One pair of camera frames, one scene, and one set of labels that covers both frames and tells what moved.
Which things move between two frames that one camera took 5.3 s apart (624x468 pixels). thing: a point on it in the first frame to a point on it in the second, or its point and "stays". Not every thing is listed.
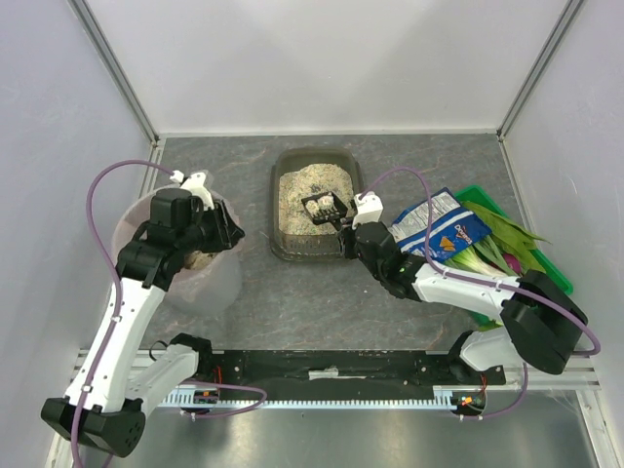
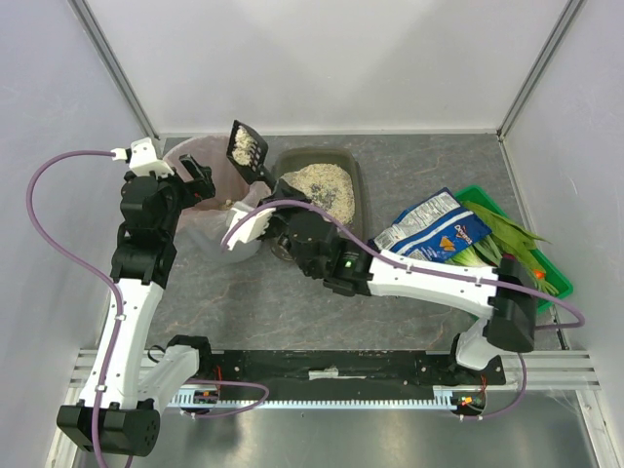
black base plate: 328,369 stays
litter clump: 325,203 to 244,149
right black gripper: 346,233 to 281,193
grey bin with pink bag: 209,282 to 200,226
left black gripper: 224,226 to 193,176
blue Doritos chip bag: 453,227 stays
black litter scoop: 325,208 to 247,152
